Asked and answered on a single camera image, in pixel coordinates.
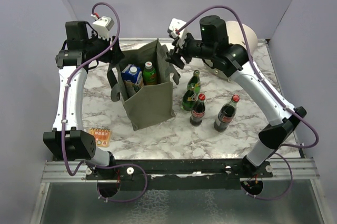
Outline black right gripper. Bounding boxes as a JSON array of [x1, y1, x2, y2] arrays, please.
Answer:
[[165, 32, 214, 69]]

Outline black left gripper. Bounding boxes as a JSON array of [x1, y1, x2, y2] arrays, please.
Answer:
[[85, 30, 125, 64]]

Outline blue white beverage carton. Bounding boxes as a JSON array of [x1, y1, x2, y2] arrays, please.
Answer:
[[121, 64, 144, 97]]

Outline green tea plastic bottle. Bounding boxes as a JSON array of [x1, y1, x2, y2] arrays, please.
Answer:
[[143, 61, 157, 85]]

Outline green glass bottle front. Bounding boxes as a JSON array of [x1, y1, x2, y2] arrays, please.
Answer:
[[182, 84, 196, 111]]

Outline green glass bottle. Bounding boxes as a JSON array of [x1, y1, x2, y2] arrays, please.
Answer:
[[182, 84, 196, 111], [187, 70, 201, 95]]

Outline olive green canvas bag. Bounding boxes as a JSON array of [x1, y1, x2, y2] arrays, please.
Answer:
[[107, 39, 181, 131]]

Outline cola glass bottle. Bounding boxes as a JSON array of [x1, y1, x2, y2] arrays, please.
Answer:
[[213, 94, 240, 132], [190, 93, 206, 126]]

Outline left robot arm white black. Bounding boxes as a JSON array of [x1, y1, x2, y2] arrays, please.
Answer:
[[43, 16, 124, 179]]

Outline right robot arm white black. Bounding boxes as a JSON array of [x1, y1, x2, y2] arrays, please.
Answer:
[[167, 15, 306, 177]]

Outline green glass bottle rear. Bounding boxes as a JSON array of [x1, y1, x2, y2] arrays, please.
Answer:
[[187, 70, 201, 95]]

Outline cream cylinder with orange face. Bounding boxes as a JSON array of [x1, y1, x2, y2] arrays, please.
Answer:
[[202, 20, 258, 82]]

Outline orange small notepad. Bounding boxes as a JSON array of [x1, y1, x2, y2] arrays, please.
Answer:
[[89, 128, 111, 148]]

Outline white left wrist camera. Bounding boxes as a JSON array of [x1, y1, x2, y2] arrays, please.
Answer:
[[91, 14, 114, 40]]

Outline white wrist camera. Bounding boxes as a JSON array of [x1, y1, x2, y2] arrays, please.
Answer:
[[167, 18, 188, 50], [91, 14, 114, 40]]

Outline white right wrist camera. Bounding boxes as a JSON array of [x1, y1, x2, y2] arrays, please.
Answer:
[[167, 18, 188, 50]]

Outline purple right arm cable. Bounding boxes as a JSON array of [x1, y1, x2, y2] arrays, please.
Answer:
[[176, 5, 320, 200]]

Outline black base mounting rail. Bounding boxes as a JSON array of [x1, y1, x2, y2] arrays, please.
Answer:
[[86, 159, 273, 191]]

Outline aluminium frame rail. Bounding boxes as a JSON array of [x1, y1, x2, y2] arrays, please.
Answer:
[[42, 158, 320, 183]]

